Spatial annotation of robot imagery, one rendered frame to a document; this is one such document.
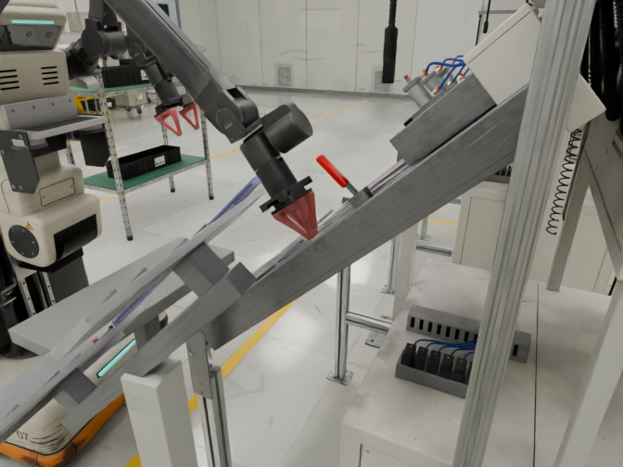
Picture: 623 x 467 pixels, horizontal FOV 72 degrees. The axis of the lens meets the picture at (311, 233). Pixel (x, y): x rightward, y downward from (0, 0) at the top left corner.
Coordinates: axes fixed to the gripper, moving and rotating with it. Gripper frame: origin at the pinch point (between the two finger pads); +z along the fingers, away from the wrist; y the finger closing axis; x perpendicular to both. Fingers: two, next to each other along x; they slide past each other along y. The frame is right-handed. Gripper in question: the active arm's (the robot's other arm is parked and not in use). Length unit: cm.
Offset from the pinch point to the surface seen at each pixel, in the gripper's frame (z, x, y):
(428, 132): -5.2, -28.6, -6.6
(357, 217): -0.3, -15.3, -10.5
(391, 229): 3.4, -18.9, -10.5
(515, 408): 48, -14, 7
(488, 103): -4.7, -36.3, -6.7
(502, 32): -10.6, -41.1, -8.7
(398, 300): 55, 45, 94
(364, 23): -225, 208, 872
